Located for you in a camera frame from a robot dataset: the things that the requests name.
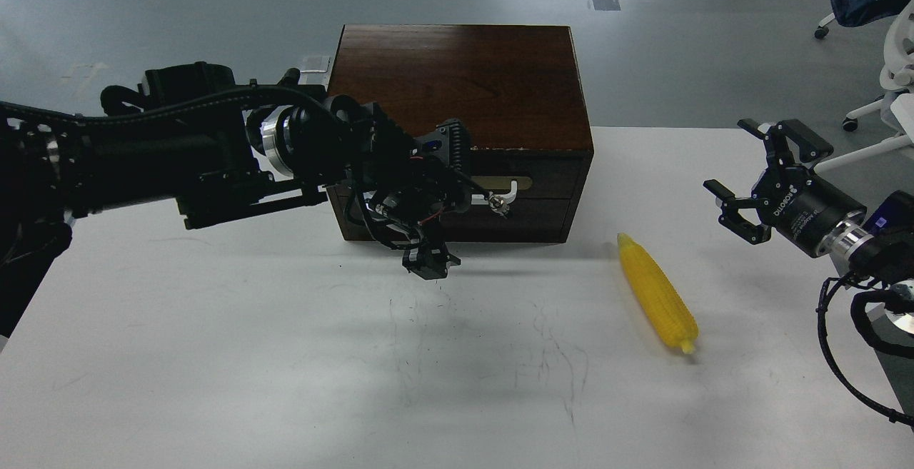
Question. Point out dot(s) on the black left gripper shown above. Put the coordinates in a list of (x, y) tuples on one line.
[(339, 140)]

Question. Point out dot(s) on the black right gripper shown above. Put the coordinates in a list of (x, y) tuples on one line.
[(801, 206)]

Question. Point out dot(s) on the wooden drawer with white handle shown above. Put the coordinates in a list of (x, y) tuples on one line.
[(537, 177)]

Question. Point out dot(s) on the yellow toy corn cob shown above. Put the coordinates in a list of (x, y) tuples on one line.
[(664, 308)]

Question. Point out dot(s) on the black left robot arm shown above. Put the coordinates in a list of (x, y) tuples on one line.
[(226, 152)]

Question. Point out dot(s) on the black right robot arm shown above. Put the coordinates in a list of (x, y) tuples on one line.
[(868, 251)]

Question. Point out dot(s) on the dark wooden drawer cabinet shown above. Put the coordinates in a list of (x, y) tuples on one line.
[(515, 87)]

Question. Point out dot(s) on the white office chair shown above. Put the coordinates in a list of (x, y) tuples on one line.
[(896, 81)]

